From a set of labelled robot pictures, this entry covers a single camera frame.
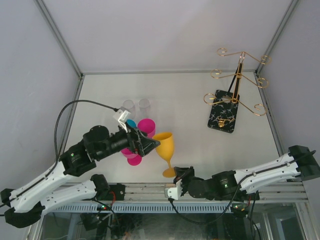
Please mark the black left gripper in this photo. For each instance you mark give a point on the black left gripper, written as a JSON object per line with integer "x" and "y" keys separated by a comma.
{"x": 139, "y": 144}

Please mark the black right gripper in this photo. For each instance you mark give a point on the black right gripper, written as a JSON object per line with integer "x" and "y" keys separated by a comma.
{"x": 181, "y": 173}

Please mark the pink wine glass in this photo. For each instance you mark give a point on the pink wine glass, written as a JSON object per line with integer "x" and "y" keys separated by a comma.
{"x": 133, "y": 159}
{"x": 147, "y": 125}

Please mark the yellow wine glass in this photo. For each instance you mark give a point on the yellow wine glass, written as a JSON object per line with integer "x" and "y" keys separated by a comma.
{"x": 166, "y": 151}

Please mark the cyan wine glass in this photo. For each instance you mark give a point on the cyan wine glass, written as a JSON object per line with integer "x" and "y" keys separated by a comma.
{"x": 131, "y": 123}

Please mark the clear champagne flute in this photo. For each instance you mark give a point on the clear champagne flute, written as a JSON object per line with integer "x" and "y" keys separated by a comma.
{"x": 144, "y": 108}
{"x": 130, "y": 106}

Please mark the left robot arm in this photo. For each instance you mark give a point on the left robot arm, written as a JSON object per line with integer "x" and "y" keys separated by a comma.
{"x": 42, "y": 195}

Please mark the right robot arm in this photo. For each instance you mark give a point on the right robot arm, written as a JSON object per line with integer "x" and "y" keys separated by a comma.
{"x": 238, "y": 185}

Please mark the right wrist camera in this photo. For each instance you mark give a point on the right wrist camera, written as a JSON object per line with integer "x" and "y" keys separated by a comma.
{"x": 173, "y": 191}

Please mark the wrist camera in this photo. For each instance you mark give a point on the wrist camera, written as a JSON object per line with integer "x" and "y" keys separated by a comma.
{"x": 121, "y": 116}
{"x": 173, "y": 191}

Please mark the blue slotted cable duct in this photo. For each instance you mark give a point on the blue slotted cable duct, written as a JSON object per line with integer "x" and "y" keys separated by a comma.
{"x": 145, "y": 208}

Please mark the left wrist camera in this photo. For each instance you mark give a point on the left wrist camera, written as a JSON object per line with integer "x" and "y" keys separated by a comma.
{"x": 121, "y": 116}

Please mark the aluminium front frame rail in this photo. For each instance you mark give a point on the aluminium front frame rail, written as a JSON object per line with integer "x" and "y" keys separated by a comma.
{"x": 280, "y": 192}

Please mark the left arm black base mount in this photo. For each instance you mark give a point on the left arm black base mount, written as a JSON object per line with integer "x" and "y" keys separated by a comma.
{"x": 116, "y": 192}

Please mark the gold wire wine glass rack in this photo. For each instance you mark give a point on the gold wire wine glass rack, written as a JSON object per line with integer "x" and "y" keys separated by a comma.
{"x": 225, "y": 104}

